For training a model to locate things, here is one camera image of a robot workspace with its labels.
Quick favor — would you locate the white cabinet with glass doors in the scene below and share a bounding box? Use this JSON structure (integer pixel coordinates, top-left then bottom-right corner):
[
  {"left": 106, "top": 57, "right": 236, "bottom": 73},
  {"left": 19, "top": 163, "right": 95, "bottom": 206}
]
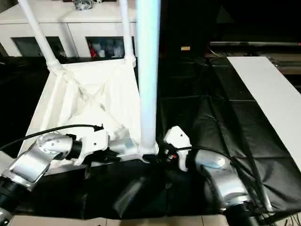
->
[{"left": 0, "top": 0, "right": 139, "bottom": 58}]

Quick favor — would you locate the white flat board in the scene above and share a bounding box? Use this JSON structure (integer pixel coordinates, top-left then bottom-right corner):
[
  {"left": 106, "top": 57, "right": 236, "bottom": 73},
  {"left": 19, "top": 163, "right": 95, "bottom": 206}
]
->
[{"left": 227, "top": 56, "right": 301, "bottom": 170}]

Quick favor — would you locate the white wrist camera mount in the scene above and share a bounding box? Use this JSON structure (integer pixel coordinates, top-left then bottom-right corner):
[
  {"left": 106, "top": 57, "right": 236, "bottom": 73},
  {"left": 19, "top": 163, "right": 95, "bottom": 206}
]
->
[
  {"left": 72, "top": 130, "right": 110, "bottom": 165},
  {"left": 163, "top": 126, "right": 191, "bottom": 171}
]

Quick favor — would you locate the black metal stand leg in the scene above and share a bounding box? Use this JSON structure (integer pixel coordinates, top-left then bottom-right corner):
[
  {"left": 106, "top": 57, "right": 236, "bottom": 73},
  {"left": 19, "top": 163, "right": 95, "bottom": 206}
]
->
[{"left": 263, "top": 208, "right": 301, "bottom": 224}]

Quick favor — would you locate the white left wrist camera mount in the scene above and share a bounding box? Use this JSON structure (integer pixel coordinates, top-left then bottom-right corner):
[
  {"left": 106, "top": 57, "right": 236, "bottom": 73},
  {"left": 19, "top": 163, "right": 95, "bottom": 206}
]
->
[{"left": 72, "top": 130, "right": 110, "bottom": 165}]

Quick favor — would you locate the black work mat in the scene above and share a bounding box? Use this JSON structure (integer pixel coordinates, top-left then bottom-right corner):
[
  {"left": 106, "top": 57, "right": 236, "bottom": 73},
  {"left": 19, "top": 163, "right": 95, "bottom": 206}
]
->
[{"left": 0, "top": 55, "right": 301, "bottom": 217}]

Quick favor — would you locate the grey thin tube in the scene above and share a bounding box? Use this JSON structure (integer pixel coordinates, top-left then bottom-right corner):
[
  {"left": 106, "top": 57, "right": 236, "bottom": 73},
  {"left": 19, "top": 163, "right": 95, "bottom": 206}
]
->
[{"left": 246, "top": 155, "right": 273, "bottom": 212}]

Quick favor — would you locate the small grey object on cabinet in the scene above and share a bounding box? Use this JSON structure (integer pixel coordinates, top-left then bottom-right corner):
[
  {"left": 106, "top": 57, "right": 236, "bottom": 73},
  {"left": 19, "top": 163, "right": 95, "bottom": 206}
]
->
[{"left": 72, "top": 0, "right": 95, "bottom": 11}]

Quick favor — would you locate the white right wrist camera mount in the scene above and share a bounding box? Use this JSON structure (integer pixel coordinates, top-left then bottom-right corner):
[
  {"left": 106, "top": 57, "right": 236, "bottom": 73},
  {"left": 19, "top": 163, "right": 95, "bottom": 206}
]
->
[{"left": 163, "top": 126, "right": 191, "bottom": 171}]

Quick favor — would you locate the white plastic table top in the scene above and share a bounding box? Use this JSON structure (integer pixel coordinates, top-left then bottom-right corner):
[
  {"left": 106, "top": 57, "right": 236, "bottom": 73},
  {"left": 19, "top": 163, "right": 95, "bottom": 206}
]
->
[{"left": 18, "top": 57, "right": 158, "bottom": 176}]

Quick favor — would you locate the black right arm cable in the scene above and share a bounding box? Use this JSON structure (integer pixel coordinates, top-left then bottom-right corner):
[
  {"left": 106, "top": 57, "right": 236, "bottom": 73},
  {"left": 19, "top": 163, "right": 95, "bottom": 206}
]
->
[{"left": 174, "top": 145, "right": 271, "bottom": 226}]

